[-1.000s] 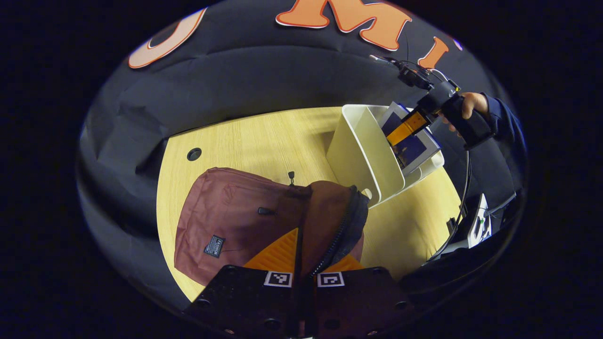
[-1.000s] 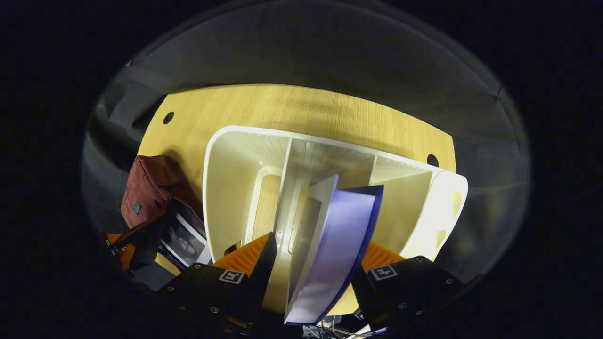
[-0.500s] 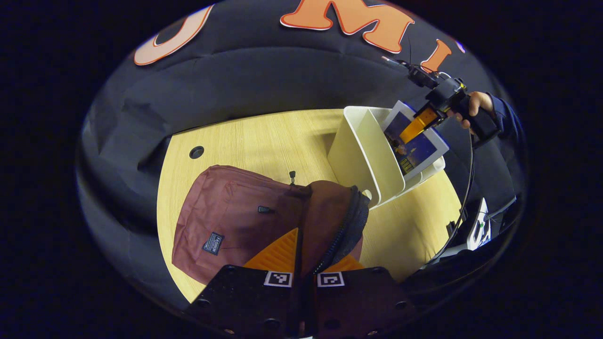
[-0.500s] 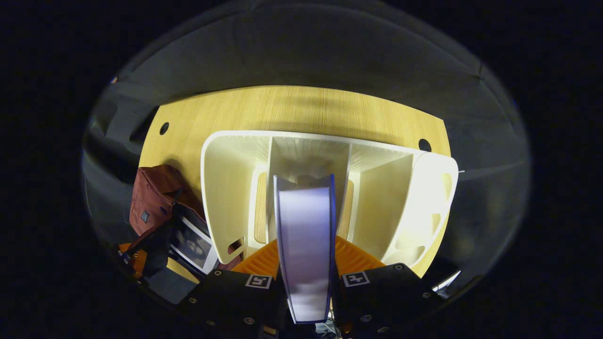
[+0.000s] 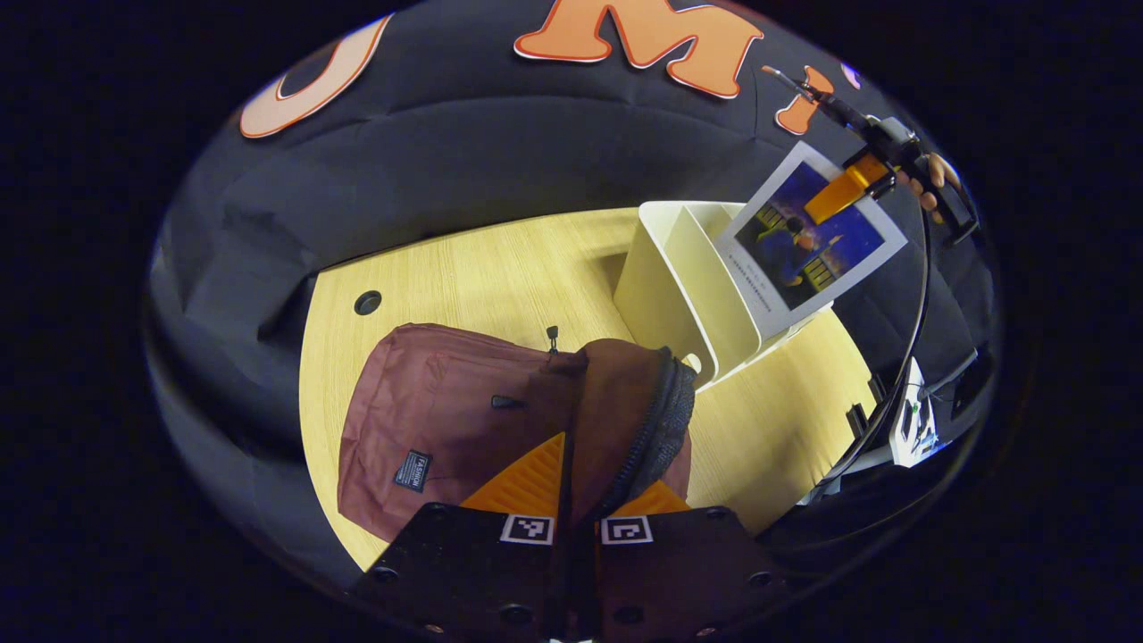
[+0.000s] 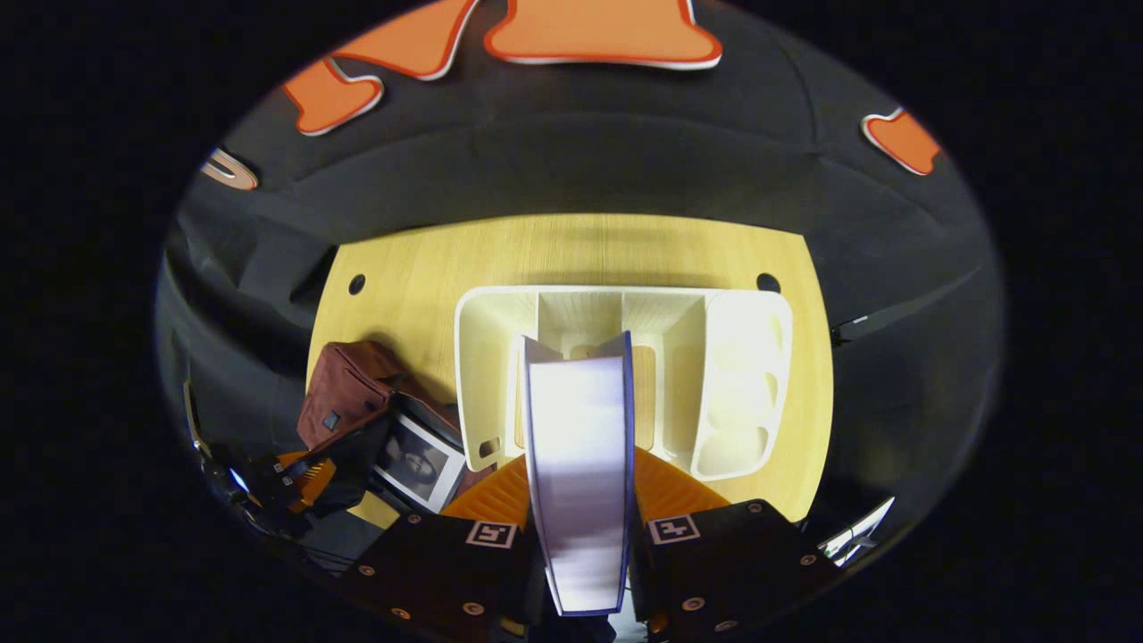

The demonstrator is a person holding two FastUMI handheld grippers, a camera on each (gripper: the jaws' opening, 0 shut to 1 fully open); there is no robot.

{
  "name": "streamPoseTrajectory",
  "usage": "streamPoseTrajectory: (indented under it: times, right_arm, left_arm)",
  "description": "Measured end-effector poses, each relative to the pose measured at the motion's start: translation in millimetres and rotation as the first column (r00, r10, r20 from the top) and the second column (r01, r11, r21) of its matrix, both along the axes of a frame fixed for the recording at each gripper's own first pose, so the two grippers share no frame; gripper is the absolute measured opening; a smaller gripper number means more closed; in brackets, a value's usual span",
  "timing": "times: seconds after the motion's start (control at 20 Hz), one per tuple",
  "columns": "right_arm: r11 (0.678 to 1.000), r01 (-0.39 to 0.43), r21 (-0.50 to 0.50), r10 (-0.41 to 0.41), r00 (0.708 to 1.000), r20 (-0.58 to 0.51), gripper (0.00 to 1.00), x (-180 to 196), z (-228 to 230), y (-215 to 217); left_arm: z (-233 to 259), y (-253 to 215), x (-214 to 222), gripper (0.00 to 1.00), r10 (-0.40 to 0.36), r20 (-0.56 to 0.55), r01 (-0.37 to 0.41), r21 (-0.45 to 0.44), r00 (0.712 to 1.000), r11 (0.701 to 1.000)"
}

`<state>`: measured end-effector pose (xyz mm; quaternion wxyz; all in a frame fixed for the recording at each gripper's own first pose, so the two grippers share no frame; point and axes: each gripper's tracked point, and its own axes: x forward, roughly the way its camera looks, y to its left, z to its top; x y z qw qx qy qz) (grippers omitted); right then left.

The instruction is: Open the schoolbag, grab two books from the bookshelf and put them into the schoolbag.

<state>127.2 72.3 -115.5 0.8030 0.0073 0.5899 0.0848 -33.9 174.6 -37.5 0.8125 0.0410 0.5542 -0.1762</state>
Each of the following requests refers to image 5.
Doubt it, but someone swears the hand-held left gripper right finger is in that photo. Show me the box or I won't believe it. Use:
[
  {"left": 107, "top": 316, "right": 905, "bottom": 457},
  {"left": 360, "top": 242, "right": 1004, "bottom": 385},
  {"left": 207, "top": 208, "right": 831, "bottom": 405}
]
[{"left": 589, "top": 480, "right": 791, "bottom": 639}]

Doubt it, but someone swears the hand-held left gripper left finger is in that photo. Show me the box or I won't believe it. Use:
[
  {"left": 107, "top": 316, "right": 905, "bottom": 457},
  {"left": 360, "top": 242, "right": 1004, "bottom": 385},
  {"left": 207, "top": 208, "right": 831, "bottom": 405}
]
[{"left": 353, "top": 433, "right": 569, "bottom": 639}]

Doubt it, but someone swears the blue cover book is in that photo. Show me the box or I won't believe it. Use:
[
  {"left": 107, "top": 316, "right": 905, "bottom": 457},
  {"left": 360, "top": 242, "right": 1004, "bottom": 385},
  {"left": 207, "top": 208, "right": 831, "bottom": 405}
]
[{"left": 714, "top": 141, "right": 909, "bottom": 340}]

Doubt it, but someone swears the maroon schoolbag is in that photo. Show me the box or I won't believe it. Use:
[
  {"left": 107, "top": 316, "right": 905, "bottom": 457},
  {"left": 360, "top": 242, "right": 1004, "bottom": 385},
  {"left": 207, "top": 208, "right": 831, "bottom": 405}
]
[{"left": 338, "top": 323, "right": 697, "bottom": 544}]

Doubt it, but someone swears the white bookshelf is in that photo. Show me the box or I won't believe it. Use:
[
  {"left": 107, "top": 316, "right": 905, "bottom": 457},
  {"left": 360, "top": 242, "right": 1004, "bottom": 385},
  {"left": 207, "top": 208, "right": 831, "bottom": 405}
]
[{"left": 613, "top": 201, "right": 836, "bottom": 392}]

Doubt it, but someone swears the white device with cables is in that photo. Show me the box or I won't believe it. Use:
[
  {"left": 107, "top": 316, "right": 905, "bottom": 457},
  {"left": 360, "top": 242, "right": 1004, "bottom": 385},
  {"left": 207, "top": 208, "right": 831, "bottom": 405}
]
[{"left": 889, "top": 357, "right": 939, "bottom": 470}]

